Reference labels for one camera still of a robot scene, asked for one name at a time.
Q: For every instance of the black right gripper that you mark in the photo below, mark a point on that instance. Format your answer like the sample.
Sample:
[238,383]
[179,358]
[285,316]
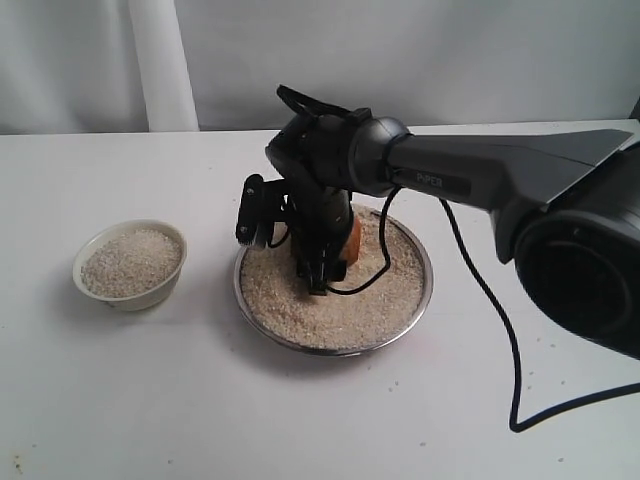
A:
[321,224]

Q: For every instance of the brown wooden cup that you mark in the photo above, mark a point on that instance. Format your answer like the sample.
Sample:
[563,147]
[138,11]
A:
[351,248]

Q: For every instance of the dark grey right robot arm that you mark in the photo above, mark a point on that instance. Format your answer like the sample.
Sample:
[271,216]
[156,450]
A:
[564,207]

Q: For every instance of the rice heap on plate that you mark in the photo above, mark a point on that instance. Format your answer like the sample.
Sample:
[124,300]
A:
[370,310]

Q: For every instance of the rice in white bowl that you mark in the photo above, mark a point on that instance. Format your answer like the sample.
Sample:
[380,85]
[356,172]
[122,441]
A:
[131,264]

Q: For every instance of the white ceramic bowl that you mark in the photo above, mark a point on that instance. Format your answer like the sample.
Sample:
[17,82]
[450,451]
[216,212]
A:
[143,301]

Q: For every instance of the round steel plate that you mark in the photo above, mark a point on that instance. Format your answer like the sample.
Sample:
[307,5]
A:
[248,310]

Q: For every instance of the white backdrop curtain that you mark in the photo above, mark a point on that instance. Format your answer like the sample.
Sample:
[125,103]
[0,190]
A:
[130,66]

